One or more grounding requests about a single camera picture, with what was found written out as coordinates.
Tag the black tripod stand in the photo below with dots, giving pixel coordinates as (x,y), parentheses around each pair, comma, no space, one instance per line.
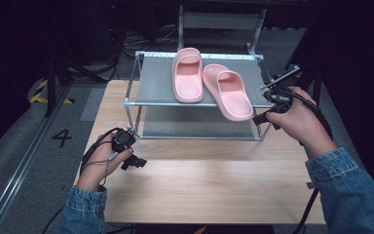
(52,84)

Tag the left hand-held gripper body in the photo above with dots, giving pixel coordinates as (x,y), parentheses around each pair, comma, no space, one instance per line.
(124,139)

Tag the metal shoe rack grey shelves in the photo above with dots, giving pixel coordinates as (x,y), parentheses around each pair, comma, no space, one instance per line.
(156,84)

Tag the person's right hand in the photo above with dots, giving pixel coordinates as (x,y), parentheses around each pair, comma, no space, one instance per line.
(302,123)

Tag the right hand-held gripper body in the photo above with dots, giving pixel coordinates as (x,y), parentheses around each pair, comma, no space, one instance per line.
(277,97)

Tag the grey metal frame stand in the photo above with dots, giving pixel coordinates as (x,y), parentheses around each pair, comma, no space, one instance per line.
(220,21)

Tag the aluminium floor rail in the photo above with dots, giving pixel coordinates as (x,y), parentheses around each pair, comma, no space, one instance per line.
(22,162)

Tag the person's left hand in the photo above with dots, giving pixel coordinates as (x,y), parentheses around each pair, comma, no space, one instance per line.
(94,165)

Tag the pink foam slipper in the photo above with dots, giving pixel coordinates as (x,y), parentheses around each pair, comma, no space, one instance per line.
(237,107)
(188,91)

